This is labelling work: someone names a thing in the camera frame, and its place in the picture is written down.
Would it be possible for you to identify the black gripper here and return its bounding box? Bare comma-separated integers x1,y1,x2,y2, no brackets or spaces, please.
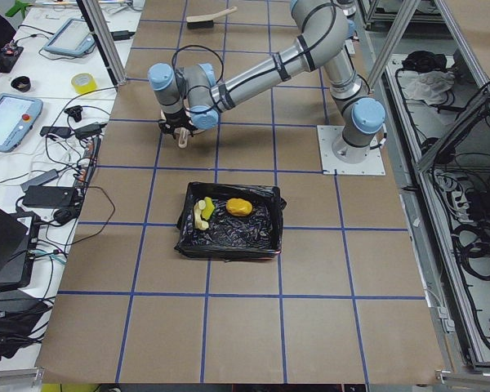
158,114,196,137

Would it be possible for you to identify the beige hand brush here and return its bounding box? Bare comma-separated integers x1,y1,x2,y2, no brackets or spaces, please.
186,7,238,29

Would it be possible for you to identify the pale pastry ring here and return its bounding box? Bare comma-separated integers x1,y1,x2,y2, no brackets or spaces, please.
194,199,210,231

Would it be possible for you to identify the orange-yellow bread bun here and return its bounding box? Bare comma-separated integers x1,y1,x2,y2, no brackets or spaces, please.
225,198,253,217

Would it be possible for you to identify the yellow sponge piece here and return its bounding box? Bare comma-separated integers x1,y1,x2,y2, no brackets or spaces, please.
202,197,215,221

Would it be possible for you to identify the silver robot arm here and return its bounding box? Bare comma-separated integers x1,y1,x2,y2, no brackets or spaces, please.
148,1,385,158

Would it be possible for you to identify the black lined trash bin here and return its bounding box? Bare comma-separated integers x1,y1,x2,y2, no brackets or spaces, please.
175,182,286,261

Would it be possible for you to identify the yellow tape roll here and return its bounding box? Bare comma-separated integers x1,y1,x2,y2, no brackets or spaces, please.
71,73,97,95

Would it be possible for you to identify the black power adapter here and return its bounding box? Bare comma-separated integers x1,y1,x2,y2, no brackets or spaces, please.
111,30,134,41

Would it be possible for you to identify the black webcam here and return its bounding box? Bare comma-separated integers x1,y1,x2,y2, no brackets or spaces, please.
64,105,83,123

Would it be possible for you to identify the far blue teach pendant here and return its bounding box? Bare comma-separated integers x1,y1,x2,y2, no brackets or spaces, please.
43,18,96,57

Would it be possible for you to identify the blue teach pendant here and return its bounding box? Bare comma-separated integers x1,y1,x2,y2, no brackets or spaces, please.
0,93,43,152
43,18,96,57

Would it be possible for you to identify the large black power brick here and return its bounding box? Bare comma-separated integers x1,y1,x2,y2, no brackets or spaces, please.
22,185,78,208

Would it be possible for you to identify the near blue teach pendant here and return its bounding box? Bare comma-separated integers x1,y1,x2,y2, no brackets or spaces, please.
0,93,43,152

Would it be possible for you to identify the black laptop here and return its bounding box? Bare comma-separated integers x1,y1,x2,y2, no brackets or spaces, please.
0,209,40,292

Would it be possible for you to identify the white crumpled cloth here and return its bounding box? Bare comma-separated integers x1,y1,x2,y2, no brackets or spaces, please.
403,71,455,105

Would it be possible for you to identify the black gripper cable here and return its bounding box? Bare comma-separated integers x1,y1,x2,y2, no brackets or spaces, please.
171,44,225,87

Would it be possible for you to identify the aluminium frame post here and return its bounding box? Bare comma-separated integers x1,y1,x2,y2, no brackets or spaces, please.
77,0,127,88

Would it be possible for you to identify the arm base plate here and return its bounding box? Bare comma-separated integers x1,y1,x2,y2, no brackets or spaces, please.
316,125,385,176

